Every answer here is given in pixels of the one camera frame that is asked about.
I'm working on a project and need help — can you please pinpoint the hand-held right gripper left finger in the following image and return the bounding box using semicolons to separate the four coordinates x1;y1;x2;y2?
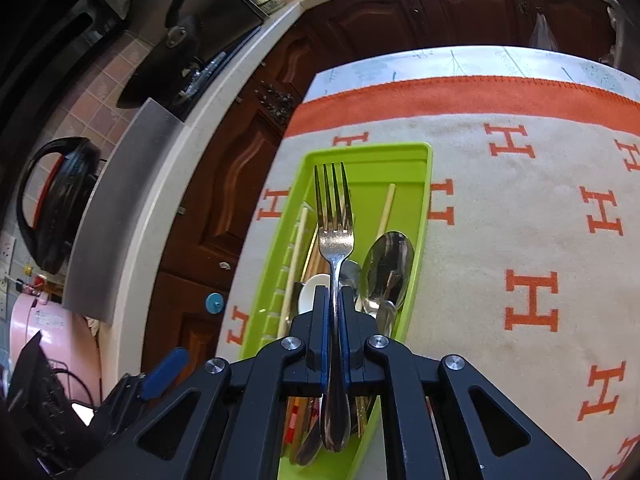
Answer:
75;285;332;480

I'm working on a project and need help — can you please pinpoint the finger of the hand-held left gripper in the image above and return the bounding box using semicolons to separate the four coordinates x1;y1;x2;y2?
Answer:
92;346;191;441

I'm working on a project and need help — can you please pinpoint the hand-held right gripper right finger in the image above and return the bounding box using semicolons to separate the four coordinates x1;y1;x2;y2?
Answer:
339;285;590;480

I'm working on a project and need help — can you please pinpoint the small metal spoon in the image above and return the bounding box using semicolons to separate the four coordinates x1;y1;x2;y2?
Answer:
375;300;401;338

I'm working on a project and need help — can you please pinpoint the white ceramic spoon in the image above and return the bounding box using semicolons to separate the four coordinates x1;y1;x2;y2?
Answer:
298;274;332;313

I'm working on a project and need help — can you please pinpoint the brown wooden chopstick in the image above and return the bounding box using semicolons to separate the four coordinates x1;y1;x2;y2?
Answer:
302;230;321;281

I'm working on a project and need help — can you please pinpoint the large metal spoon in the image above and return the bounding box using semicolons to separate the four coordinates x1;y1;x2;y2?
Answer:
360;231;416;321

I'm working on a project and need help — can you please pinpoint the cream chopstick red striped end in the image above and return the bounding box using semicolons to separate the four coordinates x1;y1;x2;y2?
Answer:
376;183;397;240
277;205;310;333
286;397;303;443

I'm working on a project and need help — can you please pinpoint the metal fork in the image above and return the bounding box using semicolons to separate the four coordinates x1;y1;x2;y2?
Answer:
314;161;355;453

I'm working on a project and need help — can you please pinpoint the green plastic utensil tray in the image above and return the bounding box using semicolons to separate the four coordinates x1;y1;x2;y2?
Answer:
239;142;434;480

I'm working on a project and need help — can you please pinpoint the pink appliance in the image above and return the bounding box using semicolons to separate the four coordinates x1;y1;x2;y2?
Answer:
9;292;103;411

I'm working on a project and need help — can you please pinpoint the stainless steel sheet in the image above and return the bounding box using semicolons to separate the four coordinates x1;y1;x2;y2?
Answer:
62;99;190;326

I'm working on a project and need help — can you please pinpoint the black rice cooker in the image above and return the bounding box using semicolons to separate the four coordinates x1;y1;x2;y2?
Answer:
16;136;106;276

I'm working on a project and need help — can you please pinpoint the orange cream letter-print blanket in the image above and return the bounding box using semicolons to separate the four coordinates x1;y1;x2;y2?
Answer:
216;76;640;480

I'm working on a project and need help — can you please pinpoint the white kitchen countertop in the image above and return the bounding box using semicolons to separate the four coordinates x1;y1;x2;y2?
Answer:
97;0;621;376

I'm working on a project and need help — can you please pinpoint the black wok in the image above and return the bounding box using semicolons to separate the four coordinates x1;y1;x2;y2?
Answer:
116;15;201;110

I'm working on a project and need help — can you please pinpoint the black gas stove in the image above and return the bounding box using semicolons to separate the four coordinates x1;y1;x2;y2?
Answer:
165;50;236;121

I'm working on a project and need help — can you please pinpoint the pale floral tablecloth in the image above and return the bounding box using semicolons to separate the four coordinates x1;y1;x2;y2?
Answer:
305;46;640;111

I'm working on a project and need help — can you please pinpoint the black range hood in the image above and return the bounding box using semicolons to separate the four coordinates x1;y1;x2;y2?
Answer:
0;0;126;126

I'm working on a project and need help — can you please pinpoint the clear plastic bag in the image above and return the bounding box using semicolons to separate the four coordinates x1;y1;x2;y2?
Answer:
529;12;560;52

